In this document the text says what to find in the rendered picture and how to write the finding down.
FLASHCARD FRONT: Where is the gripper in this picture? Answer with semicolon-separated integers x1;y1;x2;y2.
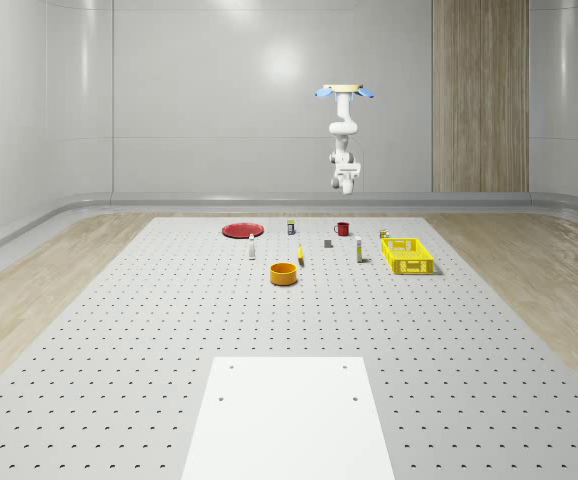
337;159;364;183

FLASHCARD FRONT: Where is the drone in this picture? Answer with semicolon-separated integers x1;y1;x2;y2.
315;83;376;100

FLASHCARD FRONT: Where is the yellow basket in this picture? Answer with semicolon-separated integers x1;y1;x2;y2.
380;237;435;276

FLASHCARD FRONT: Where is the red plate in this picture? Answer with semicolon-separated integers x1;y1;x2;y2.
221;222;266;240

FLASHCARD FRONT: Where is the yellow bowl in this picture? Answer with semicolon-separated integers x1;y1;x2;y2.
269;262;299;288

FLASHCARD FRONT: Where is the white board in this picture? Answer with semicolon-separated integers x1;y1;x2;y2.
180;356;396;480

